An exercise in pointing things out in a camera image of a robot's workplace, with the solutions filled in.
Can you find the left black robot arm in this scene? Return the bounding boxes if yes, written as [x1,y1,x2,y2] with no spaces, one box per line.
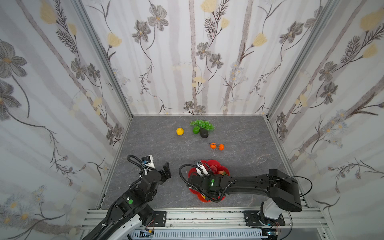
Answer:
[83,162,172,240]

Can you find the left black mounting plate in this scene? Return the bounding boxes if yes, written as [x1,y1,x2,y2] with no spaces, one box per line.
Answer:
[145,211,167,229]

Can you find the red flower-shaped fruit bowl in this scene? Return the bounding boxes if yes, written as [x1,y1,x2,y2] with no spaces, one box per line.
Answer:
[189,160,230,203]

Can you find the dark red pomegranate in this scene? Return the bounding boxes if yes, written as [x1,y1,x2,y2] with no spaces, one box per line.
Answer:
[210,165,218,175]

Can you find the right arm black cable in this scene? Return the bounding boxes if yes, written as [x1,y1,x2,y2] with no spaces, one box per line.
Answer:
[281,175,313,240]

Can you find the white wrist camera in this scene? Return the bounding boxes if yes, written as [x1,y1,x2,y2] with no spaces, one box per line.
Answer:
[195,161,213,177]
[141,155,155,169]

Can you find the white slotted cable duct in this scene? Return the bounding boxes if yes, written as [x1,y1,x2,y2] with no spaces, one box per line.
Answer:
[129,229,268,240]

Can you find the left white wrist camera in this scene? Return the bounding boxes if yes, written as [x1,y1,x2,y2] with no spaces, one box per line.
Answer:
[141,155,155,169]

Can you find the green lime fruit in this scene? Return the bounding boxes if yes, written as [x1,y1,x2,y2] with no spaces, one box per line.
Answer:
[193,126,200,134]

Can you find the black mounting plate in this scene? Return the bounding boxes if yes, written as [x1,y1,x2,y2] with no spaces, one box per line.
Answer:
[243,211,286,229]
[145,211,167,229]

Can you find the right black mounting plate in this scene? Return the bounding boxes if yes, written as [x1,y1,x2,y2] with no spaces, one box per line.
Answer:
[243,211,286,229]

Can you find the dark avocado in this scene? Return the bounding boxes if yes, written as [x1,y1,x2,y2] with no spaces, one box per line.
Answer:
[200,128,209,139]

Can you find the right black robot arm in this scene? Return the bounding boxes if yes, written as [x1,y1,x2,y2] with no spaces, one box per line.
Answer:
[182,169,302,221]

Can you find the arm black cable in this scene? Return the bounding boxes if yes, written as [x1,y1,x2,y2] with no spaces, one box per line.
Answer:
[281,175,313,240]
[126,154,146,181]

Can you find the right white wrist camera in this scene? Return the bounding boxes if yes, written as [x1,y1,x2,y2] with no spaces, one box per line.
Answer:
[195,161,213,177]

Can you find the green grape bunch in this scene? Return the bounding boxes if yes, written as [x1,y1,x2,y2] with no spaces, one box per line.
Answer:
[190,120,215,131]

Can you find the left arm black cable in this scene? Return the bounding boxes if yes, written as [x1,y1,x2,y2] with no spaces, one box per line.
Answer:
[126,154,146,181]

